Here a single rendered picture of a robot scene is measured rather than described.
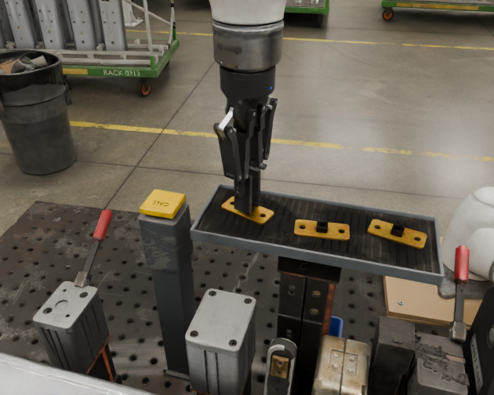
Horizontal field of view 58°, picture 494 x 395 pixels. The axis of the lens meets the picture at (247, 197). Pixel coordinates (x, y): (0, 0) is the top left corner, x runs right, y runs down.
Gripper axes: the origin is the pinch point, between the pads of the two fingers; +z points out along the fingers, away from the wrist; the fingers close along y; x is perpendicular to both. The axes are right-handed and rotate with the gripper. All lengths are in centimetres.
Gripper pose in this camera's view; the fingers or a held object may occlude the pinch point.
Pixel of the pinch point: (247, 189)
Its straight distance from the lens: 70.8
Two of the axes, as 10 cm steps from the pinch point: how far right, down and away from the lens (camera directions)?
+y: -5.7, 4.7, -6.8
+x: 8.2, 3.3, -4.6
